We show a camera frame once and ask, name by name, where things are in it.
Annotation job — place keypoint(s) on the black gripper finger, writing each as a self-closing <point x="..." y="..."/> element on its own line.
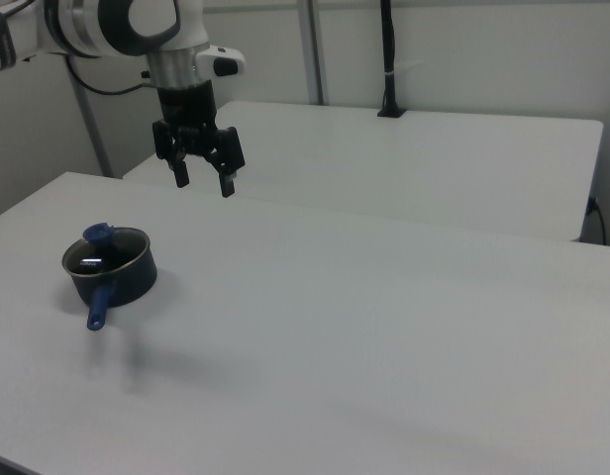
<point x="230" y="153"/>
<point x="178" y="168"/>

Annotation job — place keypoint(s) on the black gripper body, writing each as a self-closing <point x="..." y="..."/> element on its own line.
<point x="186" y="109"/>

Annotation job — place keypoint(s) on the glass lid with blue knob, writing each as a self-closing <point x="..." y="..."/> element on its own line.
<point x="99" y="233"/>

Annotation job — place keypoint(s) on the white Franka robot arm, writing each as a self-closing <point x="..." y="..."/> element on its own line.
<point x="77" y="25"/>

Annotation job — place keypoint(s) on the white side table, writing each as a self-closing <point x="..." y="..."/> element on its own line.
<point x="384" y="158"/>

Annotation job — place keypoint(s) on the slanted grey frame post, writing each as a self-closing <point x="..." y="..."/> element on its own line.
<point x="93" y="128"/>

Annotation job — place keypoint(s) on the grey metal frame post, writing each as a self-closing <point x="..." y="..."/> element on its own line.
<point x="312" y="49"/>

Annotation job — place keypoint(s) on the black clamped camera pole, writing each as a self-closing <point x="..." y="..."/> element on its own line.
<point x="389" y="49"/>

